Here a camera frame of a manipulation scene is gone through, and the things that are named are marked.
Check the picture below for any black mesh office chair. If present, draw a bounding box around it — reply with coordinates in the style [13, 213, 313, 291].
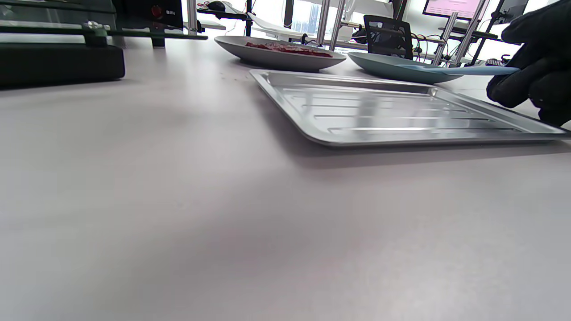
[364, 15, 414, 60]

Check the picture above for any teal plate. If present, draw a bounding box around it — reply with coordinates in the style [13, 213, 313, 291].
[348, 52, 464, 85]

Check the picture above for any person's right hand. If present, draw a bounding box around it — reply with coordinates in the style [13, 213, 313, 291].
[486, 0, 571, 127]

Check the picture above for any aluminium frame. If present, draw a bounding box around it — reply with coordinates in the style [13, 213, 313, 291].
[187, 0, 199, 35]
[432, 0, 497, 68]
[316, 0, 333, 48]
[332, 0, 347, 51]

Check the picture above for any red toaster oven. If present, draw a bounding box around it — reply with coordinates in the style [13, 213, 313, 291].
[0, 0, 209, 88]

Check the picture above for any blue dessert spatula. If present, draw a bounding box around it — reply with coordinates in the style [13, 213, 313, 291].
[397, 64, 521, 77]

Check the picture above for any grey plate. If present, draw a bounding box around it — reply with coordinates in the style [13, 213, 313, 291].
[214, 35, 348, 72]

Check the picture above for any black keyboard tray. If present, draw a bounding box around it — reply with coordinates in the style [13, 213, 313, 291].
[196, 8, 251, 21]

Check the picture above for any silver baking tray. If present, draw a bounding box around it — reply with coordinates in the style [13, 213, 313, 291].
[249, 69, 570, 148]

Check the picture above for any brown grilled steak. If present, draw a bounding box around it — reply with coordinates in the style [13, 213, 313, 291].
[244, 41, 333, 58]

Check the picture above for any monitor with pink screen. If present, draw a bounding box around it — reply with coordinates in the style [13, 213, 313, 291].
[423, 0, 489, 21]

